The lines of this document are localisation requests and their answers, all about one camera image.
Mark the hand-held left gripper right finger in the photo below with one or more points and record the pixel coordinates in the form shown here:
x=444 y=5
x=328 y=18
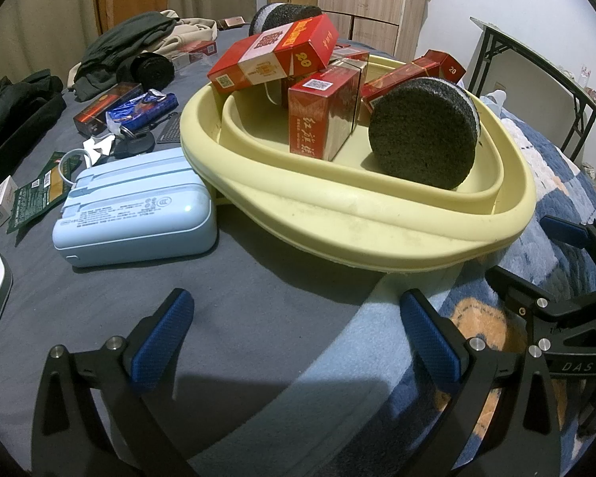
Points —
x=429 y=338

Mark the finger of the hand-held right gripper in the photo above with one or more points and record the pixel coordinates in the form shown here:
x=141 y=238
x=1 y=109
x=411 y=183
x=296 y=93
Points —
x=566 y=231
x=524 y=293

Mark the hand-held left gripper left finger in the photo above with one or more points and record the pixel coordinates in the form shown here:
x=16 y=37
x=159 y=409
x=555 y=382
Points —
x=161 y=338

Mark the pale yellow plastic basin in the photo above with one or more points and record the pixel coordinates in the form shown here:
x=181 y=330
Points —
x=352 y=218

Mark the large black cookie-shaped cushion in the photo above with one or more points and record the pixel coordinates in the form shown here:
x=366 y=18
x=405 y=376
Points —
x=422 y=136

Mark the long narrow red carton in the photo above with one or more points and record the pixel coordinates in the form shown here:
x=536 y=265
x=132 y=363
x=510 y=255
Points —
x=405 y=77

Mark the red box with gold side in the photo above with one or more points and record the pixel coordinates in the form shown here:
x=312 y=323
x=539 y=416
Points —
x=310 y=119

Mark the wide red carton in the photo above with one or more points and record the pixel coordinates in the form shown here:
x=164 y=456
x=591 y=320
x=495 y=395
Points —
x=261 y=57

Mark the small black cookie-shaped cushion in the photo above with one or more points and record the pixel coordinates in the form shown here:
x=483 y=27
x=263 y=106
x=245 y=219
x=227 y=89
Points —
x=280 y=16

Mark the grey bed sheet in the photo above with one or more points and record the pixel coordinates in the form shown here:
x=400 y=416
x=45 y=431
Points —
x=258 y=308

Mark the light blue power bank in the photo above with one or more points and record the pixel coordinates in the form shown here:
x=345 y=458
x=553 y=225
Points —
x=139 y=208

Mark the green foil packet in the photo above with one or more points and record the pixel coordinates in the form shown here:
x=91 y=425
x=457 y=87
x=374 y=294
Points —
x=27 y=206
x=54 y=176

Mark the black folding table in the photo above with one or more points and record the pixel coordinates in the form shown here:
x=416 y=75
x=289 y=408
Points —
x=526 y=47

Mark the black mesh pouch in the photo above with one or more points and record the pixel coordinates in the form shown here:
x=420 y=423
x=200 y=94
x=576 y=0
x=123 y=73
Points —
x=169 y=129

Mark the blue snack packet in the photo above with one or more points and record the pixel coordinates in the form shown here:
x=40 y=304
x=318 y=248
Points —
x=141 y=109

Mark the long dark red box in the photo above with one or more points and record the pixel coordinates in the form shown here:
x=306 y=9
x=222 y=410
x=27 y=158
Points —
x=102 y=109

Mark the black jacket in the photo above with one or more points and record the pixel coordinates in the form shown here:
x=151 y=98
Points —
x=15 y=119

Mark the red white cigarette pack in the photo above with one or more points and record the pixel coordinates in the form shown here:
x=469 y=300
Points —
x=196 y=52

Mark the wooden wardrobe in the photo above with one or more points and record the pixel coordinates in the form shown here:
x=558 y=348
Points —
x=357 y=0

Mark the copper coloured small box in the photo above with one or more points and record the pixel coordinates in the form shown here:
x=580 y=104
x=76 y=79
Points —
x=232 y=23

